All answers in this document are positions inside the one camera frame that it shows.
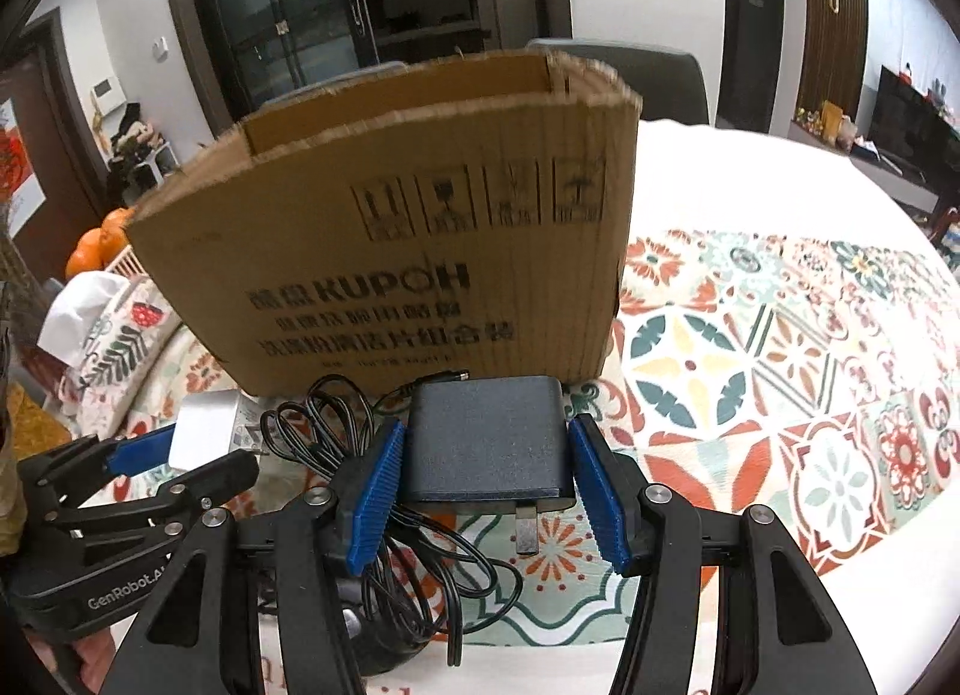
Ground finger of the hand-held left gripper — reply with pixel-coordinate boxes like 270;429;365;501
19;425;181;510
45;451;260;527

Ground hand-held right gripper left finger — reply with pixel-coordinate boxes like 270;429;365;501
97;417;410;695

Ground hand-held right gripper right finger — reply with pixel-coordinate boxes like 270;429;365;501
566;412;878;695

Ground white charger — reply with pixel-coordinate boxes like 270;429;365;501
169;387;263;475

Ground black adapter cable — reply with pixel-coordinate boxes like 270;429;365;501
259;365;526;666

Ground black power adapter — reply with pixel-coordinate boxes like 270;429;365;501
401;376;578;557

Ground brown cardboard box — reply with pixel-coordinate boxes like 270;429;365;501
124;48;644;396

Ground person's left hand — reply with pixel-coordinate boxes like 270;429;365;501
34;627;117;695

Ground floral tissue pack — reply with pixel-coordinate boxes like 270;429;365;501
37;273;181;415

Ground yellow woven box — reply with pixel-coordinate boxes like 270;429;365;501
0;384;76;557

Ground black round device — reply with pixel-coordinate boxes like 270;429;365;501
341;582;451;681

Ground glass vase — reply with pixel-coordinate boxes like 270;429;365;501
0;215;38;381

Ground white stool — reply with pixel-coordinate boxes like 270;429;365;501
124;147;181;197

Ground plush toy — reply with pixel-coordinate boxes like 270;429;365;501
109;102;162;163

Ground grey dining chair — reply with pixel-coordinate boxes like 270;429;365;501
262;61;410;112
525;38;710;126

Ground television cabinet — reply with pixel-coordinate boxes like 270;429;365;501
787;128;946;216

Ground chair with draped clothes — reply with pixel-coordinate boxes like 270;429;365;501
930;207;960;253

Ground black television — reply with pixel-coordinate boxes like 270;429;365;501
870;65;960;171

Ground dark wooden door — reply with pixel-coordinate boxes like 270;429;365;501
716;0;803;133

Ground slatted wooden cabinet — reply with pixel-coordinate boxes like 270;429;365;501
795;0;871;118

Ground red wall picture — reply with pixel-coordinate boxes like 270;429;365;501
0;87;50;231

